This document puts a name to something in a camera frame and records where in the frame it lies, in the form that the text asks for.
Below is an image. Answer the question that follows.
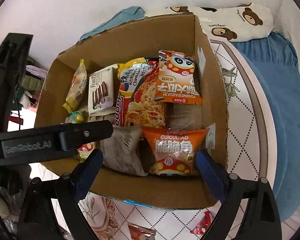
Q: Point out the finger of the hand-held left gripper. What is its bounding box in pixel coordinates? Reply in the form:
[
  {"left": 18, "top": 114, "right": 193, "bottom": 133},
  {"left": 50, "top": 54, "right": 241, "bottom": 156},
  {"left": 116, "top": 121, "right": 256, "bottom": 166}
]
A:
[{"left": 59, "top": 120, "right": 114, "bottom": 152}]

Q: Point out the pastel candy bag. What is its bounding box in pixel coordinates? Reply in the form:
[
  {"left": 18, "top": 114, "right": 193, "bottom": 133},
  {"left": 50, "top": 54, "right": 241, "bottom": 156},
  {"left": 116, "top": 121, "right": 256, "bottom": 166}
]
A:
[{"left": 65, "top": 110, "right": 88, "bottom": 124}]

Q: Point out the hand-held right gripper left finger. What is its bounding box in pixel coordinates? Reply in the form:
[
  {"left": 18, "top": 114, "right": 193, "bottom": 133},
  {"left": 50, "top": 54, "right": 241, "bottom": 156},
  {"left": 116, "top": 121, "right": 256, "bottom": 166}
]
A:
[{"left": 17, "top": 149, "right": 104, "bottom": 240}]

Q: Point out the silver white snack packet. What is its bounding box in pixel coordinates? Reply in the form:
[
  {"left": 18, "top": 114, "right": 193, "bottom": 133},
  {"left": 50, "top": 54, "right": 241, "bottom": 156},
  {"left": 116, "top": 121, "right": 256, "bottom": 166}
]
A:
[{"left": 100, "top": 124, "right": 148, "bottom": 177}]

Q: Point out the yellow red instant noodle packet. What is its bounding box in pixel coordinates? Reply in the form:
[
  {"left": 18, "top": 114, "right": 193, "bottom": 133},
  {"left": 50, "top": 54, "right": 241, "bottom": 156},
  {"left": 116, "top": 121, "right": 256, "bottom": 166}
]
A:
[{"left": 114, "top": 57, "right": 167, "bottom": 128}]

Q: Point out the yellow egg biscuit packet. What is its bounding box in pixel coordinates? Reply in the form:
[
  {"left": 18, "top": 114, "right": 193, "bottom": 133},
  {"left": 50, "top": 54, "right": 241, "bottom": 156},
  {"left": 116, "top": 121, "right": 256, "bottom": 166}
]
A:
[{"left": 62, "top": 59, "right": 88, "bottom": 113}]

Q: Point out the orange triangular panda snack packet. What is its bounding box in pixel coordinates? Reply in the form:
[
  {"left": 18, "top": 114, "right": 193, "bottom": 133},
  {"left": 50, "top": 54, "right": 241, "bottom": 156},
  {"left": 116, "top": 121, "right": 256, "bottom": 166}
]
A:
[{"left": 141, "top": 126, "right": 209, "bottom": 177}]

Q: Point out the brown orange snack packet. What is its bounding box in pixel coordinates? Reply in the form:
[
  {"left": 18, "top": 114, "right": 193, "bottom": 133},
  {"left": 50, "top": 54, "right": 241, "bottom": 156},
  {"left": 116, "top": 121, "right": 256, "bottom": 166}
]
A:
[{"left": 127, "top": 222, "right": 157, "bottom": 240}]

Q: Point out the blue pillow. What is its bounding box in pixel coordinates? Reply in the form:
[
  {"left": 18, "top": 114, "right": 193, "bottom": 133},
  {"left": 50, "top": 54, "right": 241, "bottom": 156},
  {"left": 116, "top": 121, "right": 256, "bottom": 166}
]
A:
[{"left": 79, "top": 6, "right": 145, "bottom": 40}]

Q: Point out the white chocolate wafer packet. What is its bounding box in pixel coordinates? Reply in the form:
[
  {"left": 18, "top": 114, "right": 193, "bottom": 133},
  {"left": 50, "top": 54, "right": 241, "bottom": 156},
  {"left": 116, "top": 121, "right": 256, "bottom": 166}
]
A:
[{"left": 87, "top": 64, "right": 118, "bottom": 117}]

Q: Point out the olive puffer jacket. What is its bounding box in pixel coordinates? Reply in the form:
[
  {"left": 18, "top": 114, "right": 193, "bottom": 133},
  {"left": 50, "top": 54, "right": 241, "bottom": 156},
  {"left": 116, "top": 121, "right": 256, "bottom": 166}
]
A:
[{"left": 25, "top": 76, "right": 45, "bottom": 91}]

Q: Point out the white bear print pillow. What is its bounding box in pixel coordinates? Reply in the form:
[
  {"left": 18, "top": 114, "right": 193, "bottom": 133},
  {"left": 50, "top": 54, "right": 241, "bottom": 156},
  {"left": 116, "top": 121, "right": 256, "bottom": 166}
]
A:
[{"left": 145, "top": 2, "right": 274, "bottom": 42}]

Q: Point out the blue bedsheet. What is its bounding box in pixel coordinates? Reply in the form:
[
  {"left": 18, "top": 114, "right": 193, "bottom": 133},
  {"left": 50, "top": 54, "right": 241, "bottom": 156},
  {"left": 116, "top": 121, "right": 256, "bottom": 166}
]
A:
[{"left": 231, "top": 31, "right": 300, "bottom": 223}]

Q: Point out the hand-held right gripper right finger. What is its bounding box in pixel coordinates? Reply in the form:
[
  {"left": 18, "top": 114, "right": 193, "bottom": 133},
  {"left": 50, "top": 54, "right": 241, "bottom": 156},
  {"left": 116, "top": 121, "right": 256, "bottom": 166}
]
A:
[{"left": 195, "top": 149, "right": 283, "bottom": 240}]

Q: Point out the small red snack packet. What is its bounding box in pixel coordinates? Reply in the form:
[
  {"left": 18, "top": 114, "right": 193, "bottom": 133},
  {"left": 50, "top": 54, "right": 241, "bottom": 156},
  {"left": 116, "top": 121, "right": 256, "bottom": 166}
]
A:
[{"left": 190, "top": 210, "right": 214, "bottom": 235}]

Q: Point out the cardboard box with blue print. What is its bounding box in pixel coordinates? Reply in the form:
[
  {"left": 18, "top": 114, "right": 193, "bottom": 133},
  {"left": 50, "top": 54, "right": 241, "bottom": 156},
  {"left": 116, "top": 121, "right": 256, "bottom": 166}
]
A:
[{"left": 35, "top": 14, "right": 229, "bottom": 209}]

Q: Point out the orange panda seed packet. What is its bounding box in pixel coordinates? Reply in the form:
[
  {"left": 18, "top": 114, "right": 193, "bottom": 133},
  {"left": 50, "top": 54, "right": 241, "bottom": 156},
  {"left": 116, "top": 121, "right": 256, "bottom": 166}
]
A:
[{"left": 155, "top": 50, "right": 203, "bottom": 106}]

